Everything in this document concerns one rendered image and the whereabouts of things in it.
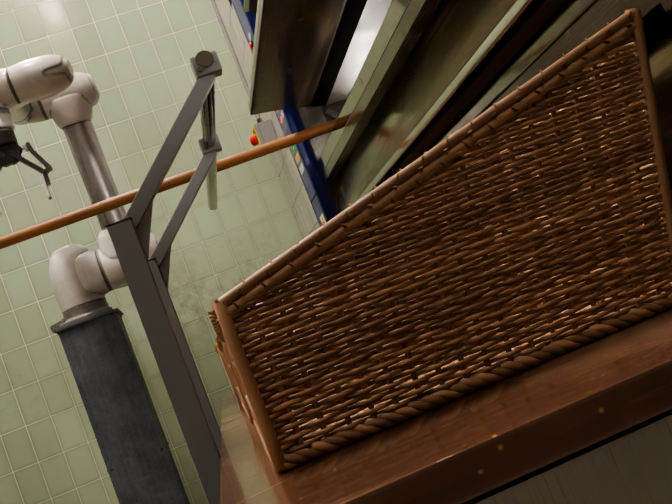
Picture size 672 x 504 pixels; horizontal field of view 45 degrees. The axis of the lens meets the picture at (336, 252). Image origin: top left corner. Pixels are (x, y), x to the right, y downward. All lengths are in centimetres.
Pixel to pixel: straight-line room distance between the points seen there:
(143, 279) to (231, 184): 220
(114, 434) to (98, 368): 23
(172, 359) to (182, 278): 213
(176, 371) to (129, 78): 246
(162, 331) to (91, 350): 158
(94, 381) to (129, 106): 127
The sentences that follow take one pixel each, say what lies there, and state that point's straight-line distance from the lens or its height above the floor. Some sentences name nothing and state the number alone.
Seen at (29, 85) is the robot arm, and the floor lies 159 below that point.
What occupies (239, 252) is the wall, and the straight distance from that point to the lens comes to 342.
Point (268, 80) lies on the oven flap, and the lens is 233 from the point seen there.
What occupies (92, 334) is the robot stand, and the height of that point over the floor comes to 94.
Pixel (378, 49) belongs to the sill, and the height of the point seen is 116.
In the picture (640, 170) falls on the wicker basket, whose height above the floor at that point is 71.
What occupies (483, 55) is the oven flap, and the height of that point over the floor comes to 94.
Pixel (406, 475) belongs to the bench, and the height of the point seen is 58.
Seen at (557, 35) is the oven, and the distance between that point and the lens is 103.
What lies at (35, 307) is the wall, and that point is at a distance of 347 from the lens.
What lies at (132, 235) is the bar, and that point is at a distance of 131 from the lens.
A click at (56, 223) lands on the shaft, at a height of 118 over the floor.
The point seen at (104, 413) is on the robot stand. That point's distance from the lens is 285.
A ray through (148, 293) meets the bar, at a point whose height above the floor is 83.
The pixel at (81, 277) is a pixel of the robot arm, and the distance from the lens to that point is 290.
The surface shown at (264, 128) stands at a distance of 317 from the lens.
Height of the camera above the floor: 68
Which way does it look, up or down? 5 degrees up
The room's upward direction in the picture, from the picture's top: 21 degrees counter-clockwise
